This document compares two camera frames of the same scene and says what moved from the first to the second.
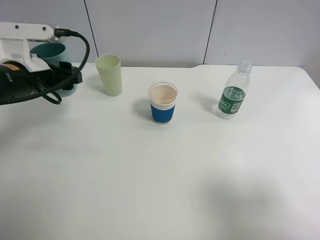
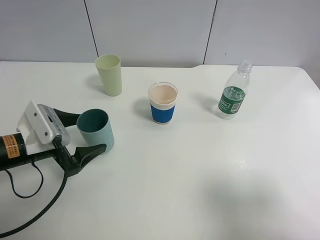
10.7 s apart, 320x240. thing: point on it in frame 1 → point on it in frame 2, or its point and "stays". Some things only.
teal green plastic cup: [54, 53] → [95, 126]
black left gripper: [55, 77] → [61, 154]
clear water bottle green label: [232, 98] stays
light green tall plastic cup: [110, 67] stays
